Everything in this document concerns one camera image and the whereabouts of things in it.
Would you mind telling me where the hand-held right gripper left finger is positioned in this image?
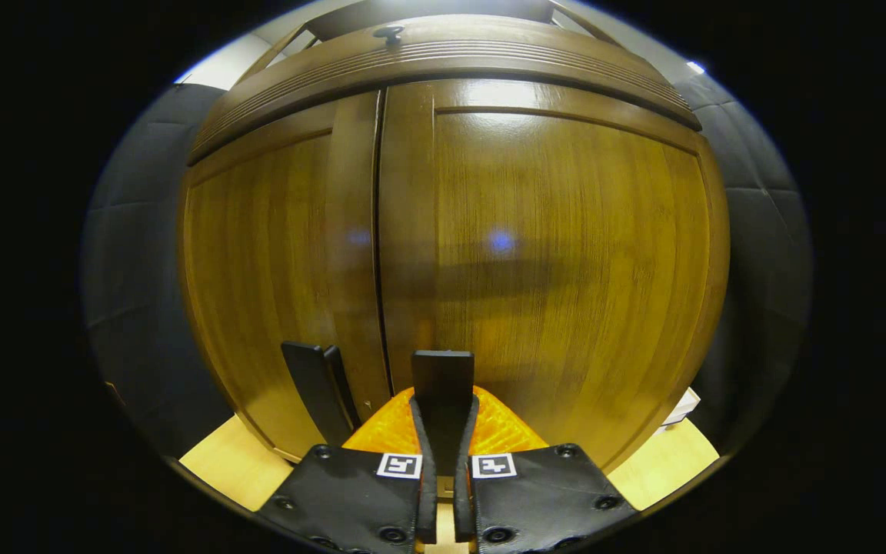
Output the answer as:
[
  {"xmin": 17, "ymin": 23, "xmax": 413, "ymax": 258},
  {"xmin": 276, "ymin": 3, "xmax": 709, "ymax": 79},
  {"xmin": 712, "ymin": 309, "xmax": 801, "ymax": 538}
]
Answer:
[{"xmin": 258, "ymin": 389, "xmax": 438, "ymax": 554}]

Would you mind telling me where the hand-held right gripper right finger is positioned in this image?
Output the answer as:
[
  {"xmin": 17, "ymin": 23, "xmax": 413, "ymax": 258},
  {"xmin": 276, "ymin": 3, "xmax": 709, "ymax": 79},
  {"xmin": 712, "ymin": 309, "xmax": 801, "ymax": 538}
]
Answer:
[{"xmin": 455, "ymin": 385, "xmax": 638, "ymax": 554}]

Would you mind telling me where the wooden shoe cabinet door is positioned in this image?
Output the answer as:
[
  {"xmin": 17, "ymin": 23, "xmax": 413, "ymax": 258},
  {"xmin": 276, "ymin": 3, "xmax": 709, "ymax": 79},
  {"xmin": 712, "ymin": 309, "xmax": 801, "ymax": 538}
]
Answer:
[
  {"xmin": 378, "ymin": 77, "xmax": 731, "ymax": 472},
  {"xmin": 179, "ymin": 91, "xmax": 391, "ymax": 462}
]

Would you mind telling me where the wooden double-door shoe cabinet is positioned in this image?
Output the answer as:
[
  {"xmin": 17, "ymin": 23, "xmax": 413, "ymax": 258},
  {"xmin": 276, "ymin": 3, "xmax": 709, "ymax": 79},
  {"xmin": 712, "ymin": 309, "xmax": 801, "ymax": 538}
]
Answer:
[{"xmin": 178, "ymin": 0, "xmax": 731, "ymax": 474}]

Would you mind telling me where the small white box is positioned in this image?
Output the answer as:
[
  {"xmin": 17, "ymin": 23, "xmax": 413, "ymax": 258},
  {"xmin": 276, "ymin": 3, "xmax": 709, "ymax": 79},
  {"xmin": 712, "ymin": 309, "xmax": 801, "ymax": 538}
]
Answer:
[{"xmin": 662, "ymin": 387, "xmax": 701, "ymax": 426}]

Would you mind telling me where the wooden drawer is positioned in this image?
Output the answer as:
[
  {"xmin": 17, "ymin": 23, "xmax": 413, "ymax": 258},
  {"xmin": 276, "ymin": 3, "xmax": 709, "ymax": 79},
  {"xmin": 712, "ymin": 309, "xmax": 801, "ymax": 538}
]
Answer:
[{"xmin": 187, "ymin": 14, "xmax": 701, "ymax": 166}]

